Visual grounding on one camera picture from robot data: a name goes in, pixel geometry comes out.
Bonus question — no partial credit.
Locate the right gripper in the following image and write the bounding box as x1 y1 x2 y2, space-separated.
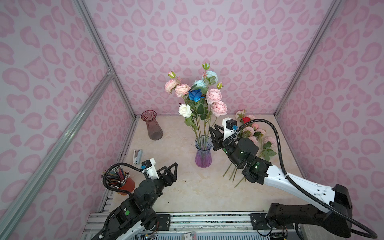
208 124 245 169

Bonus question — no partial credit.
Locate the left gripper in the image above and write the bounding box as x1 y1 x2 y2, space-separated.
145 162 177 211

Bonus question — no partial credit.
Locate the purple gradient glass vase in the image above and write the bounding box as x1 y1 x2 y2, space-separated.
195 135 213 169

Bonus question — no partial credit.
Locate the pink peony stem with bud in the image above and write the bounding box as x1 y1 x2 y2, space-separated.
204 88 228 135

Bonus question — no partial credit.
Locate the dark red glass vase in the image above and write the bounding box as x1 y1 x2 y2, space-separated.
141 110 163 141

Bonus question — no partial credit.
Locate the white rose stem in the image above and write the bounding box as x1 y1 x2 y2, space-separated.
179 104 198 138

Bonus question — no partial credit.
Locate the pink peony stem pile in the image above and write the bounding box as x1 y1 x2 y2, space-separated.
224 112 280 185

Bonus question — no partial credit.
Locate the light blue rose stem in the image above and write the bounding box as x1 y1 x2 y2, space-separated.
192 63 219 94

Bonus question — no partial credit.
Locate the large pink peony stem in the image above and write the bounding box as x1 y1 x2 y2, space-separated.
164 71 199 139

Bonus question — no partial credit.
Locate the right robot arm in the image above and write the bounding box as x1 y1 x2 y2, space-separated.
209 125 353 238

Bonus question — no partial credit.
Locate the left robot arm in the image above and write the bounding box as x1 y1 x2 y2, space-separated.
93 159 178 240

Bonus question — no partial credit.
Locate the red pen holder cup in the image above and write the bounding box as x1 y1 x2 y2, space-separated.
102 166 136 196

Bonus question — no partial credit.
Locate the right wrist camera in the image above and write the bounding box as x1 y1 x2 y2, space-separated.
222 118 238 140

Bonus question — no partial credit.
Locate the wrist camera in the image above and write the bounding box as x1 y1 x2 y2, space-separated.
141 158 159 180
222 118 238 140

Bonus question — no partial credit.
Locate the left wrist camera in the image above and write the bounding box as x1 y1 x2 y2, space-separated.
141 158 159 180

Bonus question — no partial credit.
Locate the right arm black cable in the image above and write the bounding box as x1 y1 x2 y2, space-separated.
236 118 378 239

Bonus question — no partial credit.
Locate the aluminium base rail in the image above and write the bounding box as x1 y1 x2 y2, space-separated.
80 210 301 240

